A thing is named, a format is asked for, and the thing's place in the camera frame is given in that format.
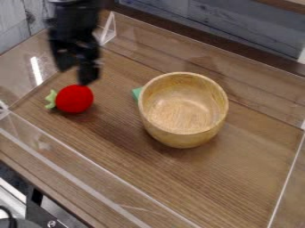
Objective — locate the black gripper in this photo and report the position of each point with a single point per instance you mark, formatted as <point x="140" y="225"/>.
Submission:
<point x="70" y="28"/>

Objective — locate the red plush strawberry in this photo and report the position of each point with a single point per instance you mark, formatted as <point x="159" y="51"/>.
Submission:
<point x="72" y="99"/>

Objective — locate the wooden bowl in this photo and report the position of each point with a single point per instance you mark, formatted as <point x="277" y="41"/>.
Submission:
<point x="183" y="107"/>

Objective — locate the green block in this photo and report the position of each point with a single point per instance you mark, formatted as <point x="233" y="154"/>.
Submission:
<point x="136" y="93"/>

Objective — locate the clear acrylic corner bracket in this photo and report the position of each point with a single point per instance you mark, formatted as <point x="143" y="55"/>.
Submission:
<point x="106" y="32"/>

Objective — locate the black table leg bracket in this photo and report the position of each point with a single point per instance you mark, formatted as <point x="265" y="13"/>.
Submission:
<point x="36" y="214"/>

